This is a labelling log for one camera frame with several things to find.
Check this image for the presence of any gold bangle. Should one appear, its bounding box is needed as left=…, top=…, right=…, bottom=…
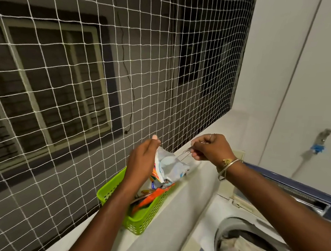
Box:
left=217, top=157, right=243, bottom=183

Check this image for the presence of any person's left forearm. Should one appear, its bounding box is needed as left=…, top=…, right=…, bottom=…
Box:
left=64, top=176, right=143, bottom=251

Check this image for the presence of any white detergent pouch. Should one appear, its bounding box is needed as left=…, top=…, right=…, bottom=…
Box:
left=135, top=144, right=194, bottom=203

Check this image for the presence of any wall tap with blue fitting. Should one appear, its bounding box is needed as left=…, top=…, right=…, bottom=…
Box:
left=310, top=127, right=331, bottom=156

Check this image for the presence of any orange packet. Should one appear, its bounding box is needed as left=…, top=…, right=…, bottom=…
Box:
left=131, top=179, right=175, bottom=218

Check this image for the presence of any person's left hand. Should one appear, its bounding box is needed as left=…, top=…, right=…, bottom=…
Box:
left=122, top=132, right=162, bottom=192

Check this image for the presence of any green plastic basket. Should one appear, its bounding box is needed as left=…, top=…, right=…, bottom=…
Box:
left=93, top=164, right=176, bottom=239

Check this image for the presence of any white safety net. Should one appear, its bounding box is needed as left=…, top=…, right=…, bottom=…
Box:
left=0, top=0, right=257, bottom=251

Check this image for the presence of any person's right forearm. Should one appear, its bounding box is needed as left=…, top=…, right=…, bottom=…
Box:
left=212, top=158, right=331, bottom=251

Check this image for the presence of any person's right hand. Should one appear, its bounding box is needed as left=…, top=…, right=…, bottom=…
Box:
left=188, top=131, right=239, bottom=170

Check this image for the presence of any white washing machine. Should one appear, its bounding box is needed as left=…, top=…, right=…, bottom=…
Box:
left=178, top=145, right=331, bottom=251

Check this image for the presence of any window with beige frame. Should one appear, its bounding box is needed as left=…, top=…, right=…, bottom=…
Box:
left=0, top=16, right=123, bottom=197

